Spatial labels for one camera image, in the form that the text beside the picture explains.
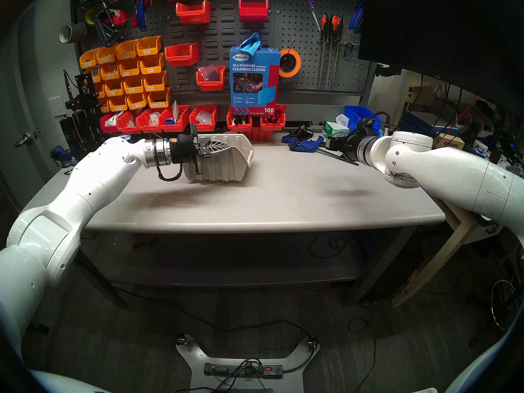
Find beige plastic storage bin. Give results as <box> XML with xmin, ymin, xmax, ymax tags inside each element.
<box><xmin>183</xmin><ymin>133</ymin><xmax>254</xmax><ymax>183</ymax></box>

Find yellow bin labelled M3-8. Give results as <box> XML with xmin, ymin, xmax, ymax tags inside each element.
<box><xmin>123</xmin><ymin>75</ymin><xmax>146</xmax><ymax>95</ymax></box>

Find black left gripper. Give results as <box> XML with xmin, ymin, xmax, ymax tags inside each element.
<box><xmin>170</xmin><ymin>126</ymin><xmax>234</xmax><ymax>176</ymax></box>

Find yellow bin labelled M3X6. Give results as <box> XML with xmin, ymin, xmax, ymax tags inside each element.
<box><xmin>136</xmin><ymin>35</ymin><xmax>162</xmax><ymax>56</ymax></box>

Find dark louvered bin panel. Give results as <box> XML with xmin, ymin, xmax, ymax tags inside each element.
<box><xmin>163</xmin><ymin>0</ymin><xmax>276</xmax><ymax>95</ymax></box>

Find blue cleaning cloths box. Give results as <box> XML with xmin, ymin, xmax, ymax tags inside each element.
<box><xmin>229</xmin><ymin>46</ymin><xmax>281</xmax><ymax>115</ymax></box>

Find black soldering iron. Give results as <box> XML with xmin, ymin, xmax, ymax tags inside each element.
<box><xmin>62</xmin><ymin>69</ymin><xmax>76</xmax><ymax>100</ymax></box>

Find black braided cable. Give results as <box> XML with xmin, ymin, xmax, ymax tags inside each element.
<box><xmin>157</xmin><ymin>164</ymin><xmax>183</xmax><ymax>182</ymax></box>

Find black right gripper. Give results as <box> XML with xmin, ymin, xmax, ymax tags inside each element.
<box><xmin>329</xmin><ymin>134</ymin><xmax>362</xmax><ymax>163</ymax></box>

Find black power strip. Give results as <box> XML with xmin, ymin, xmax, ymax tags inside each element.
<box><xmin>203</xmin><ymin>362</ymin><xmax>284</xmax><ymax>379</ymax></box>

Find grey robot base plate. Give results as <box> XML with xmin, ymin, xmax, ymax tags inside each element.
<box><xmin>175</xmin><ymin>334</ymin><xmax>320</xmax><ymax>393</ymax></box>

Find dark blue equipment case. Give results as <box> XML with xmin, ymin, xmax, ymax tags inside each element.
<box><xmin>399</xmin><ymin>111</ymin><xmax>455</xmax><ymax>147</ymax></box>

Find black cable with metal plug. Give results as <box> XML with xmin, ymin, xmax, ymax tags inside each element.
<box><xmin>356</xmin><ymin>111</ymin><xmax>392</xmax><ymax>137</ymax></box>

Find purple-handled scissors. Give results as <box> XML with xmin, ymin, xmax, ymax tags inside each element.
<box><xmin>299</xmin><ymin>0</ymin><xmax>321</xmax><ymax>32</ymax></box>

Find grey C-clamp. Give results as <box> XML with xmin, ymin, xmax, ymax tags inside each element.
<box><xmin>93</xmin><ymin>0</ymin><xmax>131</xmax><ymax>48</ymax></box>

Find yellow bin labelled M4X4X6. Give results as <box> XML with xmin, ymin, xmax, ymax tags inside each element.
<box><xmin>100</xmin><ymin>62</ymin><xmax>122</xmax><ymax>81</ymax></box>

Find brown cardboard box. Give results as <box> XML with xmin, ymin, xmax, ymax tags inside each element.
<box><xmin>434</xmin><ymin>133</ymin><xmax>465</xmax><ymax>150</ymax></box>

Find blue spring clamps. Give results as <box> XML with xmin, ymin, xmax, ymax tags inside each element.
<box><xmin>348</xmin><ymin>0</ymin><xmax>366</xmax><ymax>33</ymax></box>

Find yellow bin labelled M3X5 BAG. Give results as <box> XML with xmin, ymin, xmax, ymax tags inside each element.
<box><xmin>96</xmin><ymin>45</ymin><xmax>119</xmax><ymax>64</ymax></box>

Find yellow bin labelled M4-6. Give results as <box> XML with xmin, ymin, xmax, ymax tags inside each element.
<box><xmin>119</xmin><ymin>57</ymin><xmax>142</xmax><ymax>77</ymax></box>

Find black monitor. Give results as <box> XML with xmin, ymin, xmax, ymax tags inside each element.
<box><xmin>358</xmin><ymin>0</ymin><xmax>524</xmax><ymax>116</ymax></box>

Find orange black screwdriver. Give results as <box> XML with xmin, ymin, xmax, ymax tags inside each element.
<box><xmin>329</xmin><ymin>15</ymin><xmax>337</xmax><ymax>90</ymax></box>
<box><xmin>336</xmin><ymin>16</ymin><xmax>343</xmax><ymax>90</ymax></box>

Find silver duct tape roll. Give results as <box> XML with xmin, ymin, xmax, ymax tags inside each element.
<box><xmin>59</xmin><ymin>23</ymin><xmax>88</xmax><ymax>44</ymax></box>

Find yellow bin labelled M3-4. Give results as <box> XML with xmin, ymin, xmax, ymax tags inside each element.
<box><xmin>140</xmin><ymin>53</ymin><xmax>165</xmax><ymax>74</ymax></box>

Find grey perforated pegboard panel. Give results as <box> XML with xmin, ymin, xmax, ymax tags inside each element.
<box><xmin>70</xmin><ymin>0</ymin><xmax>166</xmax><ymax>110</ymax></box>
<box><xmin>273</xmin><ymin>0</ymin><xmax>371</xmax><ymax>96</ymax></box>

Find silver door handle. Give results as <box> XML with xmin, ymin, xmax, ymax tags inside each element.
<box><xmin>15</xmin><ymin>128</ymin><xmax>41</xmax><ymax>148</ymax></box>

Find blue plastic bin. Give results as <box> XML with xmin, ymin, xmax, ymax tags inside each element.
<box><xmin>345</xmin><ymin>106</ymin><xmax>381</xmax><ymax>129</ymax></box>

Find black metal stand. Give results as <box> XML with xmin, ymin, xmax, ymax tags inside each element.
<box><xmin>57</xmin><ymin>73</ymin><xmax>105</xmax><ymax>155</ymax></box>

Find yellow bin labelled M4 HEX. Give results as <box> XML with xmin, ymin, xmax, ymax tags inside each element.
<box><xmin>147</xmin><ymin>88</ymin><xmax>171</xmax><ymax>109</ymax></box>

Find orange tape roll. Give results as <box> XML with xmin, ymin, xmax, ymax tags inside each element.
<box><xmin>279</xmin><ymin>48</ymin><xmax>302</xmax><ymax>78</ymax></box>

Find blue microfiber cloth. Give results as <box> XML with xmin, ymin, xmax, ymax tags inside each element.
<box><xmin>239</xmin><ymin>33</ymin><xmax>261</xmax><ymax>55</ymax></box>

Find yellow bin labelled M3X5X4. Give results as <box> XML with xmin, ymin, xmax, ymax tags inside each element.
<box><xmin>80</xmin><ymin>48</ymin><xmax>101</xmax><ymax>68</ymax></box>

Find grey workbench frame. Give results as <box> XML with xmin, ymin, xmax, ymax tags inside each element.
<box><xmin>74</xmin><ymin>228</ymin><xmax>418</xmax><ymax>309</ymax></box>

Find plain blue bar clamp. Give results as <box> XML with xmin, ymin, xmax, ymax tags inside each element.
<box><xmin>282</xmin><ymin>134</ymin><xmax>359</xmax><ymax>166</ymax></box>

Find yellow bin labelled M2.5-5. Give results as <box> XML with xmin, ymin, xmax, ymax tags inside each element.
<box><xmin>126</xmin><ymin>92</ymin><xmax>149</xmax><ymax>110</ymax></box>

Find yellow bin labelled M3-6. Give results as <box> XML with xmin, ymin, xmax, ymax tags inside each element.
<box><xmin>143</xmin><ymin>71</ymin><xmax>167</xmax><ymax>92</ymax></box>

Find green white Kimtech wipes box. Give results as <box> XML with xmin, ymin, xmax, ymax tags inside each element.
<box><xmin>322</xmin><ymin>114</ymin><xmax>352</xmax><ymax>139</ymax></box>

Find beige wooden side table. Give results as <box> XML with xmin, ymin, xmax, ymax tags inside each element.
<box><xmin>391</xmin><ymin>73</ymin><xmax>492</xmax><ymax>307</ymax></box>

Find blue bench vise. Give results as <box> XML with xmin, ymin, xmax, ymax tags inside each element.
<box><xmin>50</xmin><ymin>145</ymin><xmax>77</xmax><ymax>169</ymax></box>

